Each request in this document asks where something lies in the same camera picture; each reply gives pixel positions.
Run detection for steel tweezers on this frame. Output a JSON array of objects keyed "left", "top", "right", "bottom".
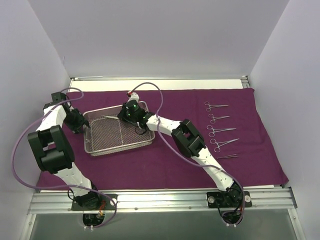
[
  {"left": 217, "top": 153, "right": 239, "bottom": 159},
  {"left": 102, "top": 115, "right": 119, "bottom": 120}
]

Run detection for wire mesh instrument tray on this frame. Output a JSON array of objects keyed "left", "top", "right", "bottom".
[{"left": 83, "top": 105, "right": 155, "bottom": 157}]

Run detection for steel forceps clamp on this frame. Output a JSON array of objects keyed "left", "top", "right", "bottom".
[
  {"left": 204, "top": 101, "right": 229, "bottom": 112},
  {"left": 206, "top": 125, "right": 236, "bottom": 138},
  {"left": 210, "top": 138, "right": 239, "bottom": 153}
]

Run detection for steel surgical scissors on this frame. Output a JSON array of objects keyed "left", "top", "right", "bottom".
[{"left": 208, "top": 113, "right": 230, "bottom": 124}]

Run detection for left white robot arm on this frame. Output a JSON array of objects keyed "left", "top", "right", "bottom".
[{"left": 27, "top": 92, "right": 102, "bottom": 210}]

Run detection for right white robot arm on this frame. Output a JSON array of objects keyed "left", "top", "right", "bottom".
[{"left": 117, "top": 100, "right": 244, "bottom": 207}]

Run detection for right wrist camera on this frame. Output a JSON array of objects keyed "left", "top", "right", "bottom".
[{"left": 126, "top": 92, "right": 140, "bottom": 116}]

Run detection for back aluminium rail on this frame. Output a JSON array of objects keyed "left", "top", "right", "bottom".
[{"left": 71, "top": 75, "right": 103, "bottom": 81}]

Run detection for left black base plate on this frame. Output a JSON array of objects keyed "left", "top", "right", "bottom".
[{"left": 71, "top": 192, "right": 118, "bottom": 211}]

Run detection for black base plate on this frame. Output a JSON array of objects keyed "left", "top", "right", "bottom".
[
  {"left": 206, "top": 190, "right": 243, "bottom": 208},
  {"left": 71, "top": 192, "right": 118, "bottom": 211}
]

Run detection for front aluminium rail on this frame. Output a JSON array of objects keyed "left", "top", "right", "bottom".
[{"left": 28, "top": 188, "right": 297, "bottom": 214}]

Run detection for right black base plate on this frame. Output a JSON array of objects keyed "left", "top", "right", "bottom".
[{"left": 206, "top": 190, "right": 243, "bottom": 208}]

